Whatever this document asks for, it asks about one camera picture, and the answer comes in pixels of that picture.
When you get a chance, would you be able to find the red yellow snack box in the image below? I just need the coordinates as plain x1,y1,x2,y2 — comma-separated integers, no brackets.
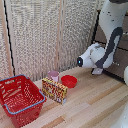
41,77,69,106

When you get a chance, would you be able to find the pink cup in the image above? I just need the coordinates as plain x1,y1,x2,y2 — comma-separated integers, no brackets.
47,70,60,83

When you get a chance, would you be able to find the red bowl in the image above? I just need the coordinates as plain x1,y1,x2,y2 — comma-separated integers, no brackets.
60,74,78,89

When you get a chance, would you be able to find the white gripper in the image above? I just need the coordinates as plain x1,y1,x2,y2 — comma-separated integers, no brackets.
91,67,105,76

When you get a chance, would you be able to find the red plastic shopping basket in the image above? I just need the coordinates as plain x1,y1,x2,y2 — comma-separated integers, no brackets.
0,74,47,128

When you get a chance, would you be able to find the brown drawer with metal handle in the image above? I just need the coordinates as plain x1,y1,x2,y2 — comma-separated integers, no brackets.
94,23,128,52
105,49,128,80

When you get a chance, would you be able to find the beige woven folding screen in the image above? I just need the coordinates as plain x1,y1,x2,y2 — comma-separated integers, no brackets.
0,0,104,82

